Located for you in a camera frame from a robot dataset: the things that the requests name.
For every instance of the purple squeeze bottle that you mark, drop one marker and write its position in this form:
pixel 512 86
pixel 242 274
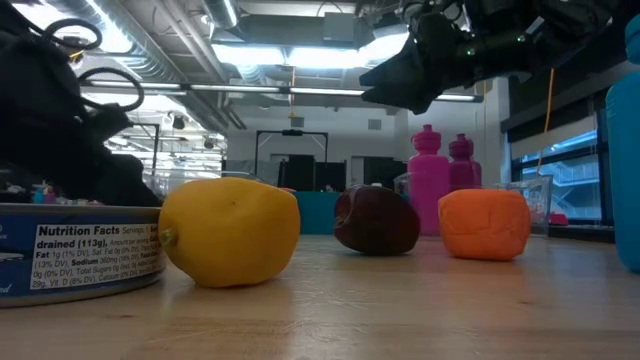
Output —
pixel 462 165

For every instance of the silver ventilation duct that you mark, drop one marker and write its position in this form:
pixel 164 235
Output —
pixel 222 12

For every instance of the blue-label tin can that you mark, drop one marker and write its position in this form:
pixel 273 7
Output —
pixel 75 255

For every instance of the blue squeeze bottle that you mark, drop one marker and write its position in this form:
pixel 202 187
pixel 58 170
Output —
pixel 627 175

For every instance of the yellow toy lemon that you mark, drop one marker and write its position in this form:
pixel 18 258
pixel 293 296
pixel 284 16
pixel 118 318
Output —
pixel 230 235

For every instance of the dark purple toy plum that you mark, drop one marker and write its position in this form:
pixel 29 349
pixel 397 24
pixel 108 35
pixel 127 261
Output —
pixel 377 222

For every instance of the grey ceiling unit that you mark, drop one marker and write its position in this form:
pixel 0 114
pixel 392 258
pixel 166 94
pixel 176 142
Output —
pixel 345 27

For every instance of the black rig frame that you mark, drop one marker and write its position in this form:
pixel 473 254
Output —
pixel 291 132

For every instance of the clear plastic bin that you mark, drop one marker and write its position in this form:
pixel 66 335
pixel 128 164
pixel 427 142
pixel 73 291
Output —
pixel 540 200
pixel 190 182

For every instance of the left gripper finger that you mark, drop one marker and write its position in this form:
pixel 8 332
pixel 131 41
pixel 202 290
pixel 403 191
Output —
pixel 125 185

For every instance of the black monitor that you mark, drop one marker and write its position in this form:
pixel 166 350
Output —
pixel 385 172
pixel 312 175

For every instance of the long ceiling light bar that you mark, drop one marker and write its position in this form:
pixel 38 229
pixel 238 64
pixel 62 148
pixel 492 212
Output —
pixel 240 88

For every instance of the pink squeeze bottle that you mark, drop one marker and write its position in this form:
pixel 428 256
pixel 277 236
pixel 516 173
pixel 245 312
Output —
pixel 429 190

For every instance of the squat orange toy pepper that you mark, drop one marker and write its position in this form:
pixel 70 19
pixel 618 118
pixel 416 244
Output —
pixel 485 225

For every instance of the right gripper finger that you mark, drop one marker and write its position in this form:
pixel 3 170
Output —
pixel 405 65
pixel 410 99

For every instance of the teal plastic bin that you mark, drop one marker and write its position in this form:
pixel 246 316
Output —
pixel 316 212

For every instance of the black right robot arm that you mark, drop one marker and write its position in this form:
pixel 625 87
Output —
pixel 575 30

